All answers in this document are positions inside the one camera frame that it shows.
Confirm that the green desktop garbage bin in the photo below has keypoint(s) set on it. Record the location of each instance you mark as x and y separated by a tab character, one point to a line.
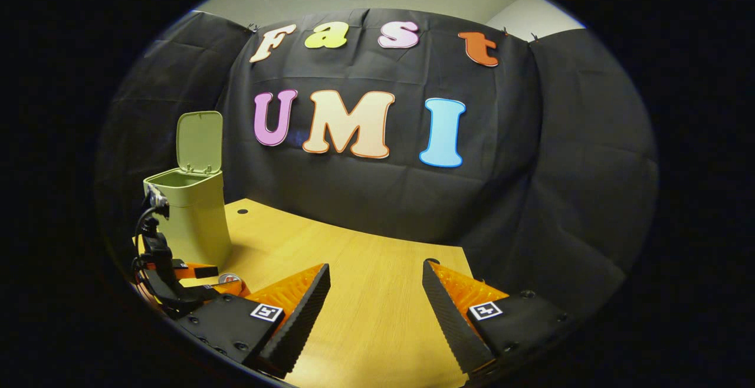
197	217

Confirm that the wooden desktop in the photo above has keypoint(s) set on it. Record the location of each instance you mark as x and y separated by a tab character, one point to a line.
365	282

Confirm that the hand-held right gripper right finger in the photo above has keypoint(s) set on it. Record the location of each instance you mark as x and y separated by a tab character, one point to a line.
451	326

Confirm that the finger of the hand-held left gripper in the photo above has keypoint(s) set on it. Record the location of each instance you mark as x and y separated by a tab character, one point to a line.
197	270
206	289

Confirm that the black backdrop cloth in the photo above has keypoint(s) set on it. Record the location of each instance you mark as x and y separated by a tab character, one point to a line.
531	140

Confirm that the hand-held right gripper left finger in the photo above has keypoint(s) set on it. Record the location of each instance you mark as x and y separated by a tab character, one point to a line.
301	323

